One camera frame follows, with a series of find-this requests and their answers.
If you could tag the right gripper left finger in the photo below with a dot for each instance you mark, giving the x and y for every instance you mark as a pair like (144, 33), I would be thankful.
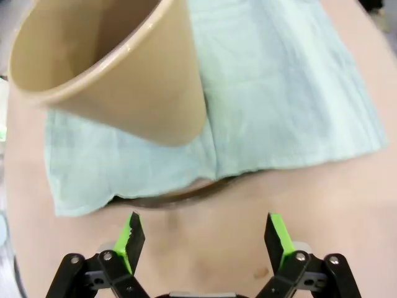
(127, 248)

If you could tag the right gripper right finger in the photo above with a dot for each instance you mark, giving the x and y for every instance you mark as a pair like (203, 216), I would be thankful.
(279, 245)

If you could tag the teal cloth mat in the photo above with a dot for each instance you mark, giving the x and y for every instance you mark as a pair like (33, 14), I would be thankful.
(279, 93)

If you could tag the tall brown cup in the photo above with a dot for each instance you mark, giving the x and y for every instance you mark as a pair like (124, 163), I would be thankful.
(139, 93)

